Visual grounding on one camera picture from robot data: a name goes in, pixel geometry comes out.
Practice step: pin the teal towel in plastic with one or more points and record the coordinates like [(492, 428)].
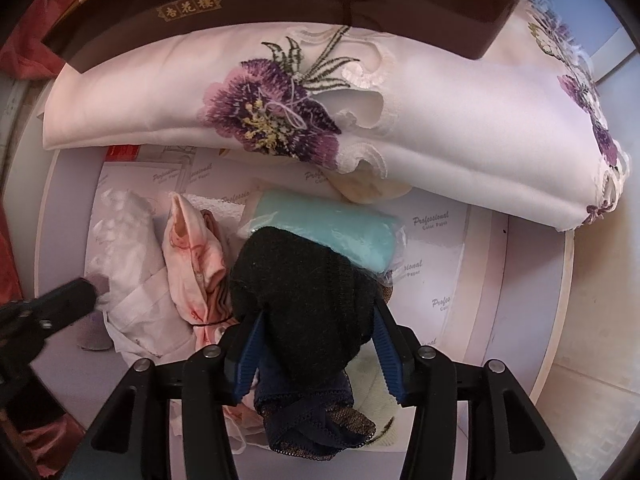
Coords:
[(330, 230)]

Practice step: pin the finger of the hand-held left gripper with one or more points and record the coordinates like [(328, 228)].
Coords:
[(65, 302)]

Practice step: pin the red box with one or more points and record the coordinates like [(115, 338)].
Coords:
[(125, 152)]

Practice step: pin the glossy white paper sheet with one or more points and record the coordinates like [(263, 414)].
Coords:
[(145, 177), (435, 260)]

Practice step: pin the beige stocking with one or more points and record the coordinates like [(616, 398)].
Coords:
[(370, 187)]

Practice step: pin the black sock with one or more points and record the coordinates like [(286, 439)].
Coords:
[(300, 300)]

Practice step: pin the pale green sock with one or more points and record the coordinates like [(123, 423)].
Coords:
[(372, 390)]

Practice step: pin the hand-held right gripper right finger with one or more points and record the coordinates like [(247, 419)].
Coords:
[(392, 365)]

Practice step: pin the white embroidered floral cloth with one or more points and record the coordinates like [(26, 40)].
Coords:
[(450, 125)]

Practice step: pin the purple grey sock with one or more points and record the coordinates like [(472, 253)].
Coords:
[(92, 337)]

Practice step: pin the white crumpled cloth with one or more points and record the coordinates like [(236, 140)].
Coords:
[(135, 260)]

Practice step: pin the navy lace underwear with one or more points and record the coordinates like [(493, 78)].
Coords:
[(310, 425)]

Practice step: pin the dark brown tin box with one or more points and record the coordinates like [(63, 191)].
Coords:
[(300, 5)]

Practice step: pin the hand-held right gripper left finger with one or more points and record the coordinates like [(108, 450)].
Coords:
[(247, 365)]

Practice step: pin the white sheet with line drawing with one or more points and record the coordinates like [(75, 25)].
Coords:
[(175, 157)]

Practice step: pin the pink floral garment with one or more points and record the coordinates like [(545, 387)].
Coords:
[(192, 270)]

